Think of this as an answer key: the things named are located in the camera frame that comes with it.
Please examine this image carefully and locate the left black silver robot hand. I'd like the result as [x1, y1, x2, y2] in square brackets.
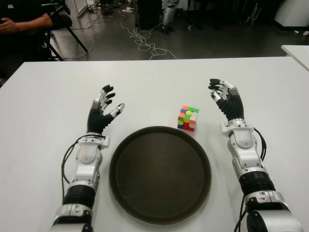
[86, 84, 126, 134]

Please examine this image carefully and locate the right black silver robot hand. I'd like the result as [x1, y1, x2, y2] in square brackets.
[208, 78, 246, 121]

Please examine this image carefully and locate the multicoloured Rubik's cube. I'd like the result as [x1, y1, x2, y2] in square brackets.
[177, 104, 200, 132]

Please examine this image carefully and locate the dark brown round plate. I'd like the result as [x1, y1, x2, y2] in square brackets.
[108, 126, 212, 225]

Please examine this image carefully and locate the white side table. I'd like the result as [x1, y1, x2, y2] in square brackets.
[281, 44, 309, 73]

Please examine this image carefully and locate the folded metal stand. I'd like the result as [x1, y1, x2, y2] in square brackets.
[241, 0, 263, 26]

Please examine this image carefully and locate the black chair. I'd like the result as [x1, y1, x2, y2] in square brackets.
[41, 0, 89, 61]

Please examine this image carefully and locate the white machine housing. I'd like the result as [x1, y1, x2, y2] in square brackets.
[274, 0, 309, 31]

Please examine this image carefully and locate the white panel board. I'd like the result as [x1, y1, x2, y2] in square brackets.
[65, 0, 89, 17]

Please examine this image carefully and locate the black panel screen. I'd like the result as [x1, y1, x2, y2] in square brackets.
[137, 0, 165, 29]

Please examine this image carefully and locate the seated person in black shirt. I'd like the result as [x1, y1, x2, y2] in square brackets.
[0, 0, 54, 78]

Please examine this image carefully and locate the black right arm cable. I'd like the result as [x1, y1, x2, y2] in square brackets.
[253, 128, 268, 167]

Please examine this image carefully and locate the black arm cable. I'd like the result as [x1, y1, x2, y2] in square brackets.
[253, 128, 268, 167]
[61, 135, 84, 191]

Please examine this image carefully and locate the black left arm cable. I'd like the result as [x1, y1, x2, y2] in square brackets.
[61, 135, 84, 191]

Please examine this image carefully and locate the thin grey floor cable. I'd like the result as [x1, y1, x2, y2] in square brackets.
[65, 18, 107, 61]

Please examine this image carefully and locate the tangled white floor cable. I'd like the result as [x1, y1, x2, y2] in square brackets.
[119, 18, 178, 61]

